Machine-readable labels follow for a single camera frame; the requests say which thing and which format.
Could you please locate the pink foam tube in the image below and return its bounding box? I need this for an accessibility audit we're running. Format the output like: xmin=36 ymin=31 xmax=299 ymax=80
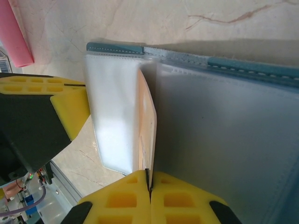
xmin=0 ymin=0 xmax=35 ymax=68

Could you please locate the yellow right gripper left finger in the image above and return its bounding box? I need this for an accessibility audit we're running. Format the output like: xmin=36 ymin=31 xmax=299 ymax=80
xmin=62 ymin=169 xmax=152 ymax=224

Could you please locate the orange credit card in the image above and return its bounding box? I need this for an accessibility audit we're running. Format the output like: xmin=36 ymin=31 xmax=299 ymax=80
xmin=136 ymin=69 xmax=157 ymax=189

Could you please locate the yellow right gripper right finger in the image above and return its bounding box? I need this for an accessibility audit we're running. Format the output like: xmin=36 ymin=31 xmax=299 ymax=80
xmin=150 ymin=171 xmax=242 ymax=224

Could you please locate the teal leather card holder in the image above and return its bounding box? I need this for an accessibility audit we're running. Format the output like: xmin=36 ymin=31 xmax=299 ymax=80
xmin=83 ymin=42 xmax=299 ymax=224

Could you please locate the wide aluminium mounting rail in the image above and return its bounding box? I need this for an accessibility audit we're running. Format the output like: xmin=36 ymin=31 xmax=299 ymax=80
xmin=35 ymin=161 xmax=103 ymax=224

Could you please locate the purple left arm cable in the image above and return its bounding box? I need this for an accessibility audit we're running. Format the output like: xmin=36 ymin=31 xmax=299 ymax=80
xmin=0 ymin=185 xmax=47 ymax=217

